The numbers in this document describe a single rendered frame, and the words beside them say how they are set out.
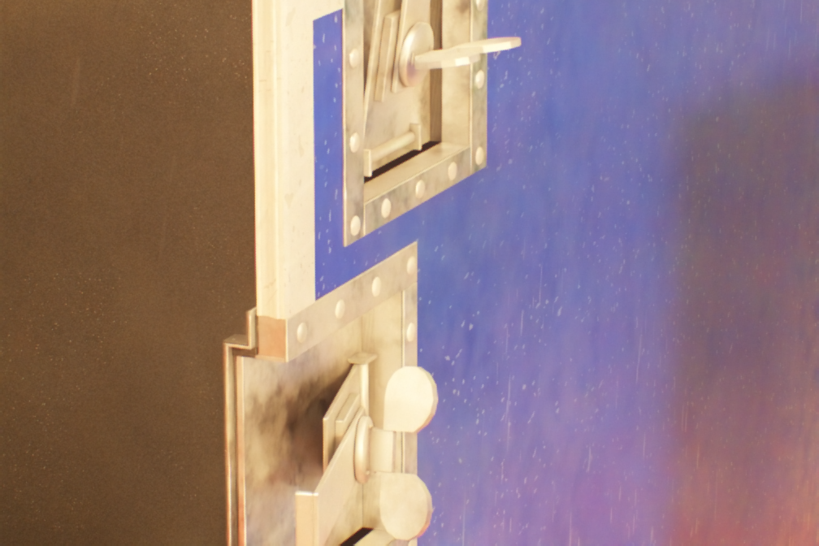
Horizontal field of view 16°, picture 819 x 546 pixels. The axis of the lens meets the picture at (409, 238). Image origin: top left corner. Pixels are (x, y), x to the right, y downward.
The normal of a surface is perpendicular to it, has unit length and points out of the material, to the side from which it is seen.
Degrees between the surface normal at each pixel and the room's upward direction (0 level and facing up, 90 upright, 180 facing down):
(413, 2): 98
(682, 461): 90
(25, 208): 90
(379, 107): 98
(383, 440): 75
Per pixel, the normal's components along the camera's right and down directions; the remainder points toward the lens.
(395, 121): 0.90, 0.24
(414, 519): -0.68, -0.07
